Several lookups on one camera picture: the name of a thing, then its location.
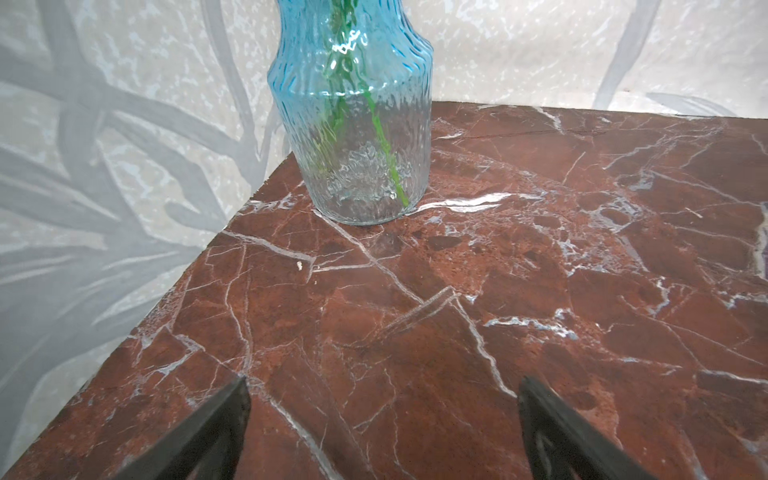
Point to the artificial flower bouquet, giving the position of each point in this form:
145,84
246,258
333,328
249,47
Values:
346,75

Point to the blue glass vase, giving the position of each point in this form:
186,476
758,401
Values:
400,66

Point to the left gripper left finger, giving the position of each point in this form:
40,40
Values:
206,445

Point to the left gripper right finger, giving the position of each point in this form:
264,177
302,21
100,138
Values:
561,444

